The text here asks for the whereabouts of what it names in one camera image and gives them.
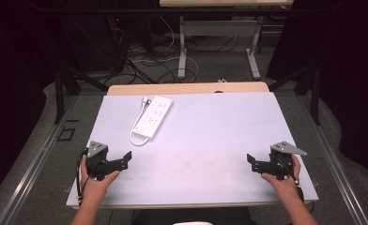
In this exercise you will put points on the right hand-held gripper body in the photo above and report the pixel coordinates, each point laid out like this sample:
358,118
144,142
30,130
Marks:
282,159

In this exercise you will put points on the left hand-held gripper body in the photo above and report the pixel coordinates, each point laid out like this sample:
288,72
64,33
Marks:
96,156

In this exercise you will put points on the person's right hand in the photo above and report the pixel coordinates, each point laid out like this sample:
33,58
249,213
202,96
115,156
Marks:
283,187

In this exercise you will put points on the person's left hand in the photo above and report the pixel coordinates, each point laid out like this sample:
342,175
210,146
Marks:
94,187

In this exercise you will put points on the black floor socket cover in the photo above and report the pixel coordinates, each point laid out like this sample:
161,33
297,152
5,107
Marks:
66,134

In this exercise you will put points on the white power strip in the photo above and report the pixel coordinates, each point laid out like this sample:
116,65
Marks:
153,116

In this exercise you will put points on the white table mat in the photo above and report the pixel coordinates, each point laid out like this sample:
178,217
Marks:
204,150

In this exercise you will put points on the black metal stand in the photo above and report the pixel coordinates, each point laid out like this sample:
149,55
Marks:
60,93
315,93

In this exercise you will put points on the person's dark clothing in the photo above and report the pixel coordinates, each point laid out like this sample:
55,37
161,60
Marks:
191,215

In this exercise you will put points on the black curtain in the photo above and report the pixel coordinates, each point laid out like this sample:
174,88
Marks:
351,78
13,93

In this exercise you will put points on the dark computer tower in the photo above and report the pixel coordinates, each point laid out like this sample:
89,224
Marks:
91,40

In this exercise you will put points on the white desk with metal legs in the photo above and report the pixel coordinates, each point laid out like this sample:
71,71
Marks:
219,28

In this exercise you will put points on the metal floor rail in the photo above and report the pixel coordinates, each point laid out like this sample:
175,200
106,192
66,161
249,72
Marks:
335,162
32,168

